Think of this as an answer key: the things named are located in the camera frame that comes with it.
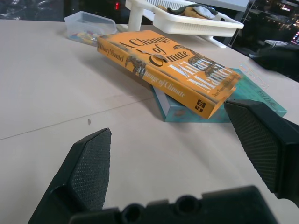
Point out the clear plastic storage box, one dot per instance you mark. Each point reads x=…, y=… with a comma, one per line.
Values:
x=90, y=26

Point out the white plastic rack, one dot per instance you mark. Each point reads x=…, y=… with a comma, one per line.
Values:
x=187, y=19

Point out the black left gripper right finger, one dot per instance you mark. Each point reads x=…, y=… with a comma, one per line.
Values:
x=261, y=140

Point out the orange hardcover book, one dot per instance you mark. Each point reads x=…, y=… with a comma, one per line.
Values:
x=163, y=70

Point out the black object on table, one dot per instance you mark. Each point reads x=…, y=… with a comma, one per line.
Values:
x=278, y=58

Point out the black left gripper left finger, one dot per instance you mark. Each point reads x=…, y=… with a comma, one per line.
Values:
x=86, y=168

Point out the plush toy in rack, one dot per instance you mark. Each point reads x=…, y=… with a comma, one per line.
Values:
x=191, y=10

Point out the teal book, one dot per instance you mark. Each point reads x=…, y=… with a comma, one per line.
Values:
x=254, y=98

